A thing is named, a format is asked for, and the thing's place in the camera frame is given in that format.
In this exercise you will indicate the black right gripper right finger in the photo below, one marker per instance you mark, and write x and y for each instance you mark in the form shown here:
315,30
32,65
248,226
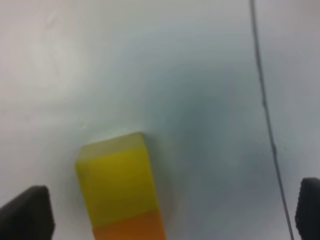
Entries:
307,215

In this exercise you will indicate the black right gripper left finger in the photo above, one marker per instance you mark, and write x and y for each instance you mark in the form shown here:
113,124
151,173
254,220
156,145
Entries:
28,216

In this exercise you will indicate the yellow block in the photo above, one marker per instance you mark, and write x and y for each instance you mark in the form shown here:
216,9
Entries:
116,179

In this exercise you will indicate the orange block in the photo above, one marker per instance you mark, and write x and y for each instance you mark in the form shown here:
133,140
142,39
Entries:
145,226

